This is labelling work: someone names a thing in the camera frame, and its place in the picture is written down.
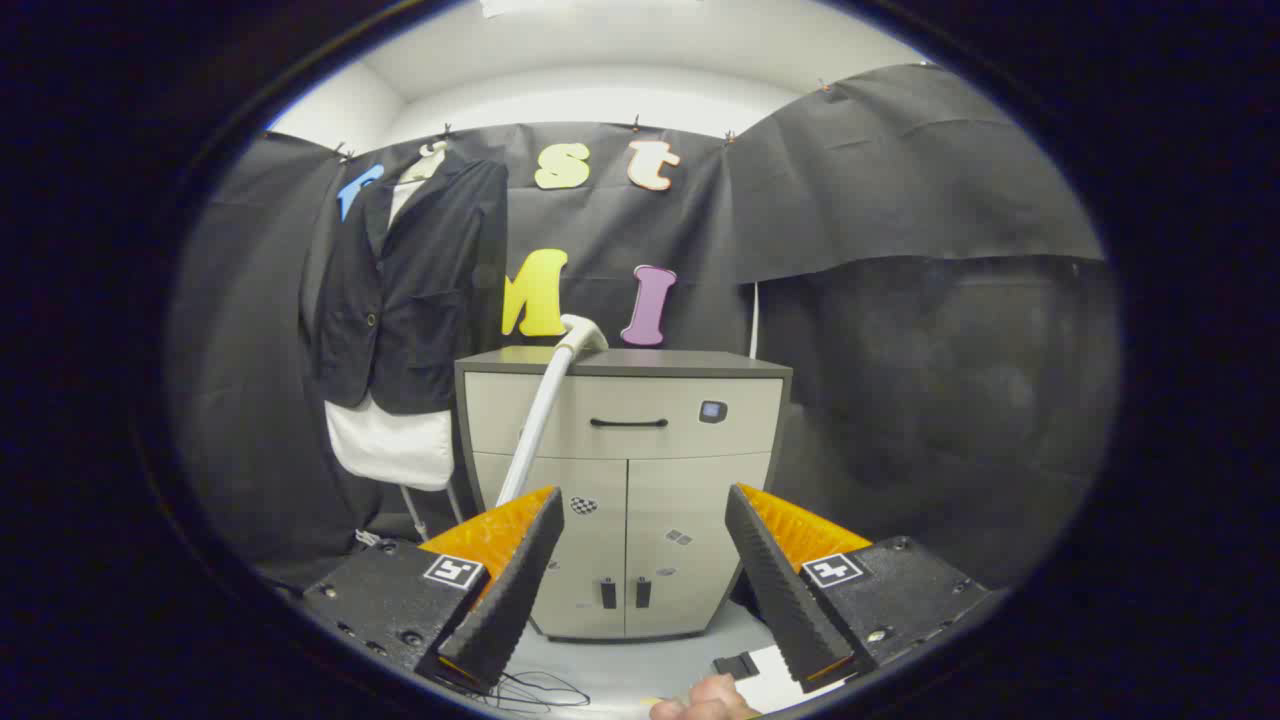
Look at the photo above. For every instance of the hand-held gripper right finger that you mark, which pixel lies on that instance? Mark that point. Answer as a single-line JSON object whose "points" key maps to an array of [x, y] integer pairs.
{"points": [[775, 590]]}

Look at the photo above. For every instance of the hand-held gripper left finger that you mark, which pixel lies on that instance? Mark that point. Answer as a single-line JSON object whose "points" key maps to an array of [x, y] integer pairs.
{"points": [[520, 590]]}

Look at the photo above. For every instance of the black suit jacket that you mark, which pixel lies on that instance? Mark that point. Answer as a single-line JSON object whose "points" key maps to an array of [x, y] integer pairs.
{"points": [[420, 300]]}

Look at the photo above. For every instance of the small black block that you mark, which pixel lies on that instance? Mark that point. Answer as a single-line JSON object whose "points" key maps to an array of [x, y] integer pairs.
{"points": [[735, 664]]}

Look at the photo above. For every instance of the white paper sheet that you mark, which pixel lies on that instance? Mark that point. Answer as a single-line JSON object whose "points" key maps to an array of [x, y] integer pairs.
{"points": [[775, 685]]}

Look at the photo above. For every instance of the beige cabinet with grey top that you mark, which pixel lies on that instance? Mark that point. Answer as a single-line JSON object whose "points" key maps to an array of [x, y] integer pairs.
{"points": [[690, 480]]}

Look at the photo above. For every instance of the white hanger board stand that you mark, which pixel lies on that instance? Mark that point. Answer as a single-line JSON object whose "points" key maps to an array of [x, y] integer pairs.
{"points": [[390, 445]]}

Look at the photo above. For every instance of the black backdrop cloth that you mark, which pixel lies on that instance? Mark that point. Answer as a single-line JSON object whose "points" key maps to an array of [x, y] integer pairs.
{"points": [[900, 200]]}

